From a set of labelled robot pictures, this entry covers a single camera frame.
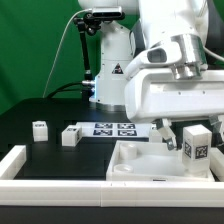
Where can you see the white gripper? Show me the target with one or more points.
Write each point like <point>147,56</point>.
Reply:
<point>154,94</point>

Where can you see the white square tabletop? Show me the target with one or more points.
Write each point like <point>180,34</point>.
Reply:
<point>145,161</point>

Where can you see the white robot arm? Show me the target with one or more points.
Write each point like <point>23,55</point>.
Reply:
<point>144,24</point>

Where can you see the white U-shaped fence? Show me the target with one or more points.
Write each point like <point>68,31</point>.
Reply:
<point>101,193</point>

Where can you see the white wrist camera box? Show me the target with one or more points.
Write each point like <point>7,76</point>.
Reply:
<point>164,55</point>

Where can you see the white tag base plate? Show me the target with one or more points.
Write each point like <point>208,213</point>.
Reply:
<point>120,130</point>

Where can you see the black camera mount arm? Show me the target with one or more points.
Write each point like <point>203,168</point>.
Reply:
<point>85,46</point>

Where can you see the grey camera on mount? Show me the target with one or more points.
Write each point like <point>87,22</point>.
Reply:
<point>107,12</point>

